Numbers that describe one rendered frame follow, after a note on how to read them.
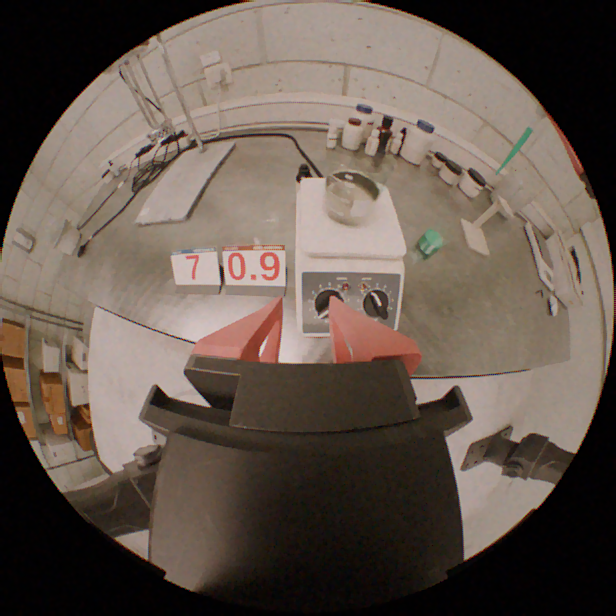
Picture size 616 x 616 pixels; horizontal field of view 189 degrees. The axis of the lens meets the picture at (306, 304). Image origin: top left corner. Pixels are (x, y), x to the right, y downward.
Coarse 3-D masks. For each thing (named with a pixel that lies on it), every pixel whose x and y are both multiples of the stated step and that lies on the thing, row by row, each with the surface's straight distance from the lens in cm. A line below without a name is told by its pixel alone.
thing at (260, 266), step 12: (228, 252) 27; (240, 252) 27; (252, 252) 26; (264, 252) 26; (276, 252) 25; (228, 264) 28; (240, 264) 27; (252, 264) 26; (264, 264) 26; (276, 264) 26; (228, 276) 28; (240, 276) 28; (252, 276) 27; (264, 276) 26; (276, 276) 26
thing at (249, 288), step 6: (228, 282) 29; (234, 282) 28; (240, 282) 28; (246, 282) 28; (252, 282) 27; (258, 282) 27; (264, 282) 27; (270, 282) 27; (276, 282) 26; (282, 282) 26; (228, 288) 29; (234, 288) 28; (240, 288) 28; (246, 288) 28; (252, 288) 27; (258, 288) 27; (264, 288) 27; (270, 288) 27; (276, 288) 27; (282, 288) 26; (228, 294) 28; (234, 294) 28; (240, 294) 28; (246, 294) 27; (252, 294) 27; (258, 294) 27; (264, 294) 27; (270, 294) 26; (276, 294) 26; (282, 294) 26
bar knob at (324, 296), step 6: (324, 294) 20; (330, 294) 21; (336, 294) 21; (318, 300) 21; (324, 300) 21; (342, 300) 20; (318, 306) 21; (324, 306) 20; (318, 312) 20; (324, 312) 20
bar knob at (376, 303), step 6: (372, 294) 21; (378, 294) 22; (384, 294) 22; (366, 300) 22; (372, 300) 21; (378, 300) 21; (384, 300) 22; (366, 306) 22; (372, 306) 22; (378, 306) 21; (384, 306) 21; (366, 312) 22; (372, 312) 22; (378, 312) 21; (384, 312) 21; (384, 318) 22
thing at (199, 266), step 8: (176, 256) 33; (184, 256) 32; (192, 256) 31; (200, 256) 30; (208, 256) 29; (176, 264) 33; (184, 264) 32; (192, 264) 31; (200, 264) 30; (208, 264) 29; (176, 272) 34; (184, 272) 32; (192, 272) 31; (200, 272) 30; (208, 272) 30; (216, 272) 29; (176, 280) 34; (184, 280) 33; (192, 280) 32; (200, 280) 31; (208, 280) 30; (216, 280) 29
